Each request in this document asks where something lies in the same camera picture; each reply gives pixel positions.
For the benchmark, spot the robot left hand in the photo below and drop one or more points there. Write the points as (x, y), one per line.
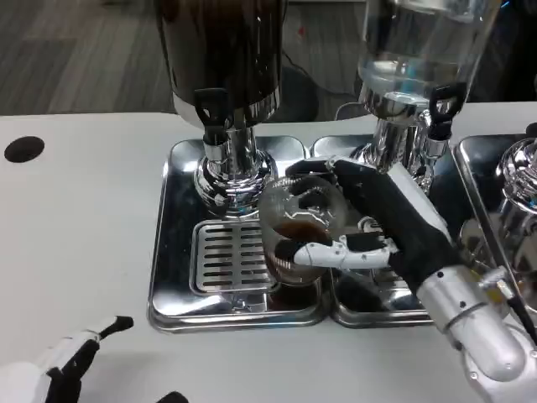
(63, 361)

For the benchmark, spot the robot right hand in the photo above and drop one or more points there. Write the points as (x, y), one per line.
(403, 218)

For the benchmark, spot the slotted steel drip grid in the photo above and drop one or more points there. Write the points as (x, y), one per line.
(226, 256)

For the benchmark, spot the steel tray under dark dispenser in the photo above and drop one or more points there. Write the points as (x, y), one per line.
(172, 235)

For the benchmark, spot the steel tray under clear dispenser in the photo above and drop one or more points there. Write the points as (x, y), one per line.
(365, 306)

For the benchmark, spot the clear ribbed glass cup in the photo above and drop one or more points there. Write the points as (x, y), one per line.
(302, 210)

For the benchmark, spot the chrome dispenser pedestal at edge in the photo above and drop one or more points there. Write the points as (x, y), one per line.
(520, 184)

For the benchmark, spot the clear water drink dispenser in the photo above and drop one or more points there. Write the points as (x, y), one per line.
(419, 42)

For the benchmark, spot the black round counter grommet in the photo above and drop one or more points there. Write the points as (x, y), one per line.
(24, 149)

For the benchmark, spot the black tap of dark dispenser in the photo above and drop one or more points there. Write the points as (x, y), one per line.
(212, 113)

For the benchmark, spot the black tap of clear dispenser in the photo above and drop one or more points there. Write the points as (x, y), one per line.
(442, 109)

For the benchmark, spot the steel tray at edge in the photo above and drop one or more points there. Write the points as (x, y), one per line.
(474, 168)

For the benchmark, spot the black round stand base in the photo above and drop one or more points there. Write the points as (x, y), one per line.
(300, 94)

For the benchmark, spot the dark coffee drink dispenser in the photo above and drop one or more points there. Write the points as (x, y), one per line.
(222, 54)

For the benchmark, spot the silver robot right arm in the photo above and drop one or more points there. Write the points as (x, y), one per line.
(478, 331)

